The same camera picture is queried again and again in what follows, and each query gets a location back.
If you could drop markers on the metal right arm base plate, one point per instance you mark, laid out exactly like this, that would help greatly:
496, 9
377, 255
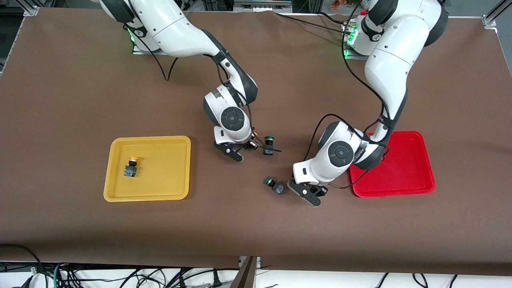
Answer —
140, 51

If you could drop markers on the green push button switch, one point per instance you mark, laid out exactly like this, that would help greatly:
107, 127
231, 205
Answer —
268, 140
278, 188

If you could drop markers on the grey metal box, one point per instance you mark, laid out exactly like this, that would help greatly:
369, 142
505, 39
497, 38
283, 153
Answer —
260, 6

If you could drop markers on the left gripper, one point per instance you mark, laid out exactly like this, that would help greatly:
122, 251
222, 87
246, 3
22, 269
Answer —
322, 189

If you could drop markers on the aluminium corner bracket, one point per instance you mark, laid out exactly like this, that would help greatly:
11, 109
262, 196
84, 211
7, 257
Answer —
31, 10
490, 21

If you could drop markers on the brown angled beam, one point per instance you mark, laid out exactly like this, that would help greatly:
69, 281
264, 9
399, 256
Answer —
244, 276

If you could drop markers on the yellow push button switch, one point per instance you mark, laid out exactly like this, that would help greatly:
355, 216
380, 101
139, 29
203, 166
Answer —
130, 172
252, 145

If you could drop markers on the colourful patterned object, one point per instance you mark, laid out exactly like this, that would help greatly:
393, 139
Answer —
344, 4

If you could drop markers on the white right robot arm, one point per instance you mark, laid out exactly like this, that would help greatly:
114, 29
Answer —
176, 32

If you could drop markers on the brown table cover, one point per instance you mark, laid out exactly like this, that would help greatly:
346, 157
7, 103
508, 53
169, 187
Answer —
80, 100

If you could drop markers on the black power plug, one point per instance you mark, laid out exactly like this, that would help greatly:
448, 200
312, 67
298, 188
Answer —
216, 280

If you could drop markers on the red plastic tray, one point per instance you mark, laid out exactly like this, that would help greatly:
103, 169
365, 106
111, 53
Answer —
412, 168

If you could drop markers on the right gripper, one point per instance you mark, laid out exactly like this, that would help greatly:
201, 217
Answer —
253, 144

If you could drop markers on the yellow plastic tray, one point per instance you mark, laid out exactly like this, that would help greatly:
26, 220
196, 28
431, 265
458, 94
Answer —
160, 176

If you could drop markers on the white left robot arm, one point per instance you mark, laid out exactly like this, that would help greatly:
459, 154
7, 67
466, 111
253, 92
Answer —
392, 60

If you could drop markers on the white metal bracket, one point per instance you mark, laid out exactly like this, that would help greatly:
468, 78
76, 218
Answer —
258, 262

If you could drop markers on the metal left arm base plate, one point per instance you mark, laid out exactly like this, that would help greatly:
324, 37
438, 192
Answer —
352, 56

